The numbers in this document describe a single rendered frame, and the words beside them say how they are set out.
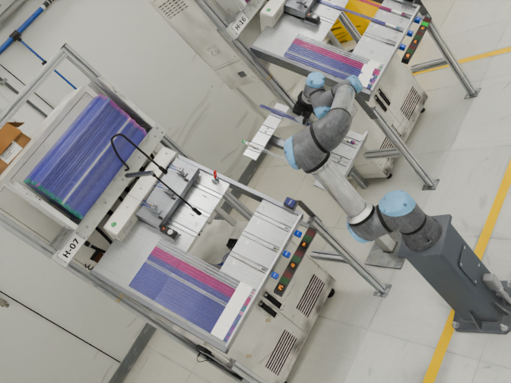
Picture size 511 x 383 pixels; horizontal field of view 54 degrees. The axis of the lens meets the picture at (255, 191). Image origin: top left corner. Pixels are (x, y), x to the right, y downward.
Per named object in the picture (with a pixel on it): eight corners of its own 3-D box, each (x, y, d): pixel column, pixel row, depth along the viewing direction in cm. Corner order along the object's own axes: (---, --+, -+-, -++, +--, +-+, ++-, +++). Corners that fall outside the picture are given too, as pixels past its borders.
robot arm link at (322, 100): (335, 104, 199) (327, 82, 203) (312, 118, 205) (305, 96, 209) (344, 109, 205) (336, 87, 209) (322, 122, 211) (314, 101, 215)
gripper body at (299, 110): (299, 101, 233) (303, 87, 222) (315, 110, 232) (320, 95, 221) (291, 113, 231) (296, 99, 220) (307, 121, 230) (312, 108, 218)
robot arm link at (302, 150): (396, 238, 186) (310, 133, 165) (362, 252, 193) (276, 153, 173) (395, 216, 195) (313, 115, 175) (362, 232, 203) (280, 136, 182)
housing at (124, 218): (182, 166, 251) (176, 151, 239) (126, 246, 233) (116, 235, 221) (169, 160, 254) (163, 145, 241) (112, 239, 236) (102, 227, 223)
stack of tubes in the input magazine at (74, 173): (148, 131, 232) (103, 91, 220) (81, 219, 213) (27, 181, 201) (138, 134, 242) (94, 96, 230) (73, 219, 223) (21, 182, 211)
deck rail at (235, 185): (303, 218, 232) (303, 212, 226) (301, 221, 231) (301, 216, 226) (178, 159, 252) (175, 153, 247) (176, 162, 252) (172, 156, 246)
